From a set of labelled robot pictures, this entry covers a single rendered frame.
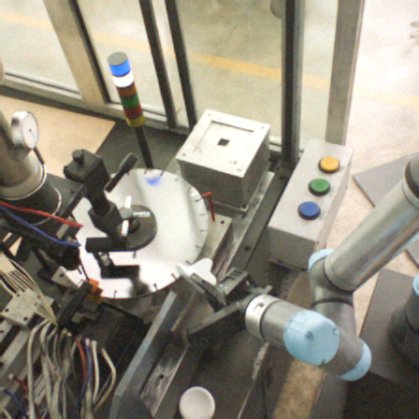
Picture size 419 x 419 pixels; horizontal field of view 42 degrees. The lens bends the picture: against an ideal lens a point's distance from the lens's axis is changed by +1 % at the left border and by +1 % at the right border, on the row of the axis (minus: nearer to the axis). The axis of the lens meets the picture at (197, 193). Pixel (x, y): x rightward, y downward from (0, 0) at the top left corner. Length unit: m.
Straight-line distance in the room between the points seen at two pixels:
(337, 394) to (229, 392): 0.82
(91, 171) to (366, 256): 0.45
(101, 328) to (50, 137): 0.75
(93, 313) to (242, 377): 0.34
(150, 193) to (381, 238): 0.55
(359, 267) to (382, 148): 1.68
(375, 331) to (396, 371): 0.09
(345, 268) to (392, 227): 0.14
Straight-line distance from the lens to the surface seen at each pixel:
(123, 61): 1.21
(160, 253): 1.11
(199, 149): 1.34
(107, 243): 1.07
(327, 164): 1.28
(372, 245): 0.87
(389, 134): 2.63
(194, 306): 1.19
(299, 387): 1.98
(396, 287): 1.30
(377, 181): 2.41
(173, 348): 1.22
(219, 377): 1.20
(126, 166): 0.91
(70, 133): 1.69
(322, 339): 0.86
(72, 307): 1.07
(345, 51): 1.18
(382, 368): 1.22
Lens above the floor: 1.88
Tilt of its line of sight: 52 degrees down
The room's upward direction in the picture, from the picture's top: 12 degrees counter-clockwise
